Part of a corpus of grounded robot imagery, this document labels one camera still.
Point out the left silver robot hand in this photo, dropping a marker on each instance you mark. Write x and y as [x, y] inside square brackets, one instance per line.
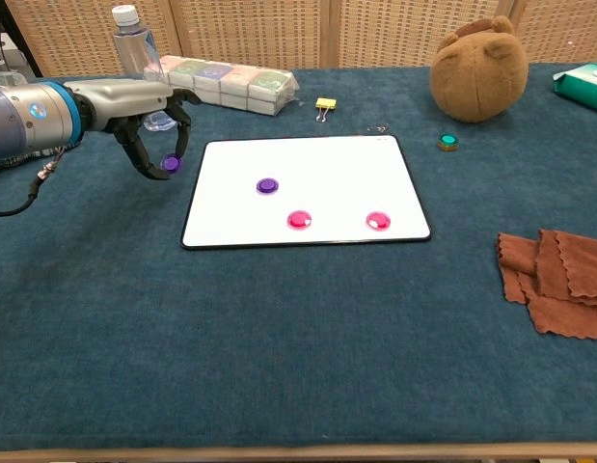
[119, 101]

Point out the purple round magnet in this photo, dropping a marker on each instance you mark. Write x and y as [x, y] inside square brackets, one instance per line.
[171, 164]
[267, 185]

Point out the pink round magnet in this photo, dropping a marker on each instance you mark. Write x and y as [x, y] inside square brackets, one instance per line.
[299, 220]
[377, 220]

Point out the grey striped knit glove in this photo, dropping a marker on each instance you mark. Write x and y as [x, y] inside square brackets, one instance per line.
[8, 163]

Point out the teal round magnet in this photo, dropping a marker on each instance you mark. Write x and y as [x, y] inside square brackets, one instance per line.
[448, 142]

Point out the clear plastic water bottle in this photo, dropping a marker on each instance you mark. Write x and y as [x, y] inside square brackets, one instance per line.
[134, 48]

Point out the wrapped pack of tissue boxes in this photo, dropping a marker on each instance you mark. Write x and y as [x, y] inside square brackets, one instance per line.
[230, 82]

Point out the clear jar of binder clips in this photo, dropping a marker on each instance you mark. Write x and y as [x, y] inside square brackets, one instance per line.
[4, 78]

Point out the wicker folding screen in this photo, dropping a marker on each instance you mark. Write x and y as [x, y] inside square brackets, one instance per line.
[254, 29]

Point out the yellow binder clip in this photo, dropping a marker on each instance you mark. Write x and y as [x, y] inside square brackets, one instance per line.
[325, 103]

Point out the blue felt table mat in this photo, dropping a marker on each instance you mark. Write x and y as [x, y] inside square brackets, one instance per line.
[134, 313]

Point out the white magnetic board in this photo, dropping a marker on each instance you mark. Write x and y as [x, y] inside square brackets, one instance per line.
[327, 169]

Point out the metal paper clip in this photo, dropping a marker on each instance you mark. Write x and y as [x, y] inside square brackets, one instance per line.
[377, 128]

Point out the brown plush bear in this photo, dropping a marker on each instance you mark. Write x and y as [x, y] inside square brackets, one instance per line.
[476, 72]

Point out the green wet wipes pack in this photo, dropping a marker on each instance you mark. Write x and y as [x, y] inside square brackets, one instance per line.
[582, 87]

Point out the brown microfibre cloth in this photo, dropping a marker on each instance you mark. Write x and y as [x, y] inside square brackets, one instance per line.
[553, 284]

